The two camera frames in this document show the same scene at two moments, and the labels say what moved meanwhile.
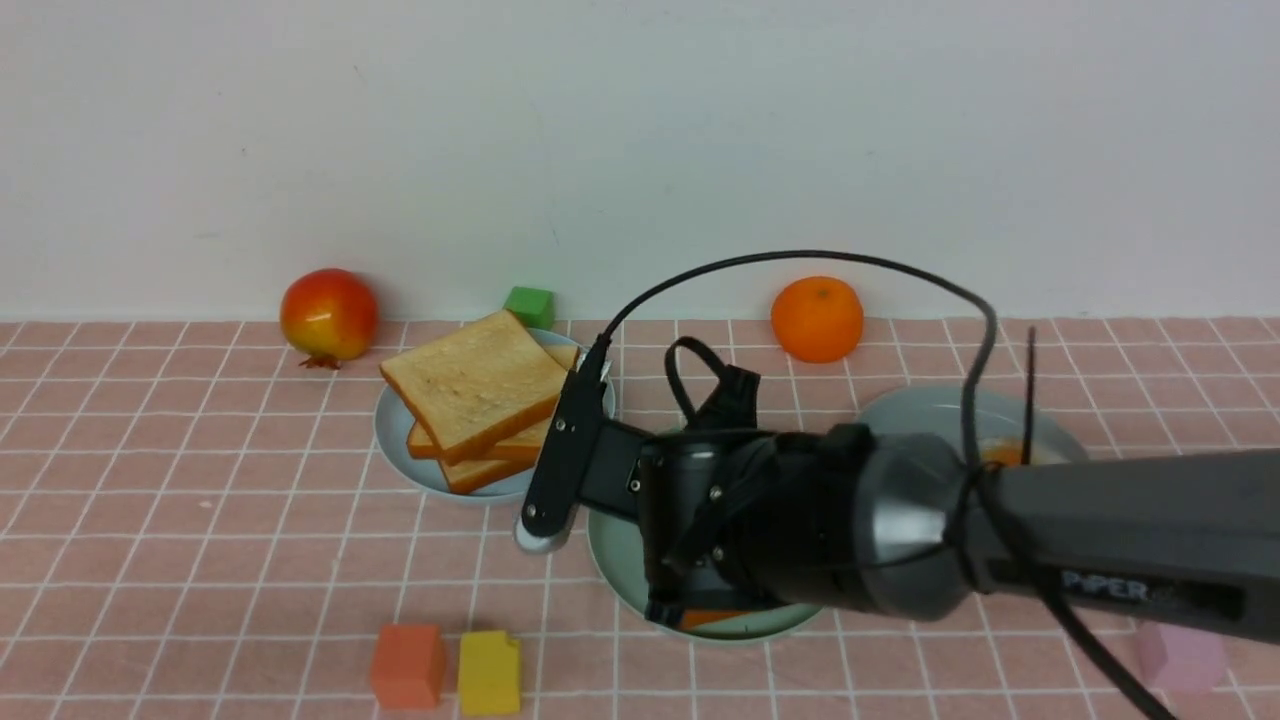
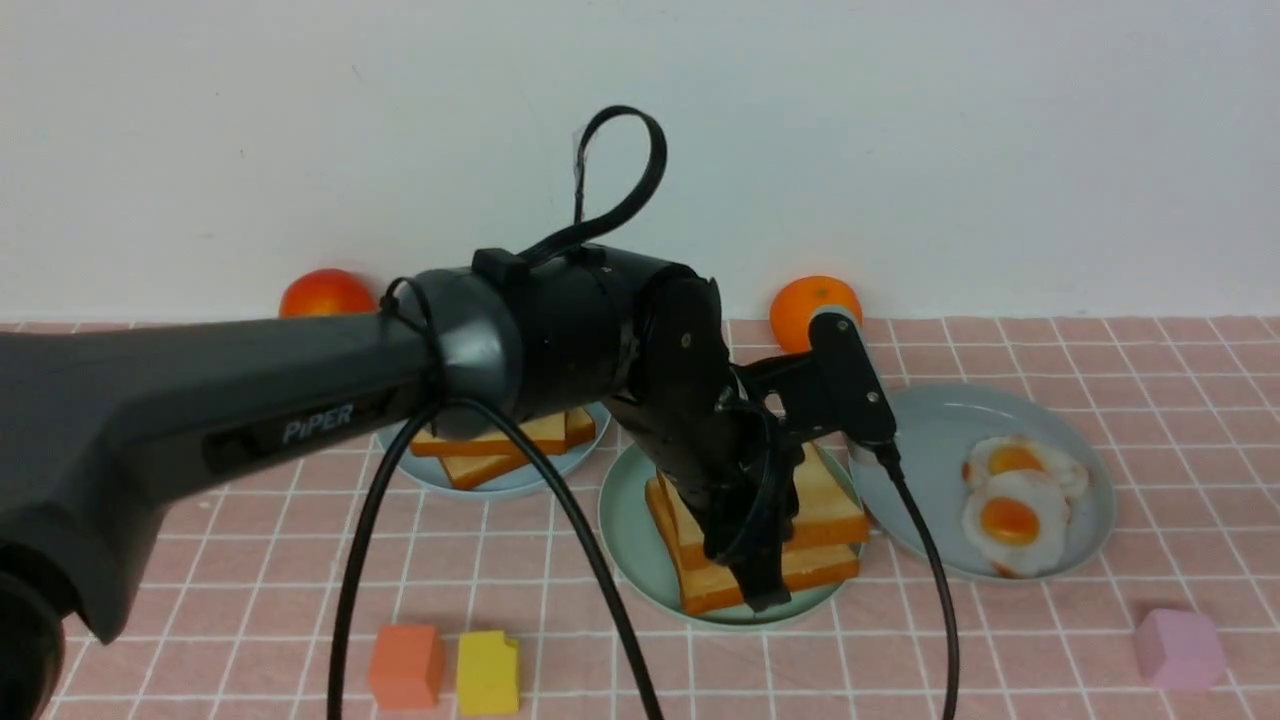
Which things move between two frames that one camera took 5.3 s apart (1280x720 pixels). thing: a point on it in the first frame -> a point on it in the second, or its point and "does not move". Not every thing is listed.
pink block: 1179,658 does not move
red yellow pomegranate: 328,315 does not move
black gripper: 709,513 -> 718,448
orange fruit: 817,319 does not move
